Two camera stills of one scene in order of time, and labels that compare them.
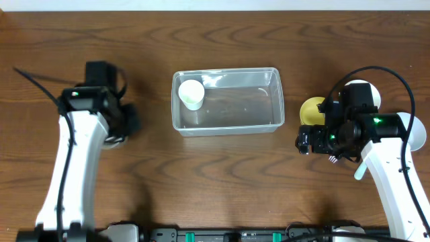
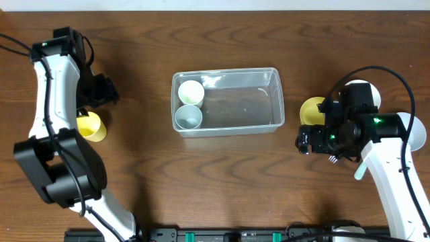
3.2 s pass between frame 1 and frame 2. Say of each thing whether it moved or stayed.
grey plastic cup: moved
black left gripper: moved
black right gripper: stayed
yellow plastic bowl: stayed
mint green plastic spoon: stayed
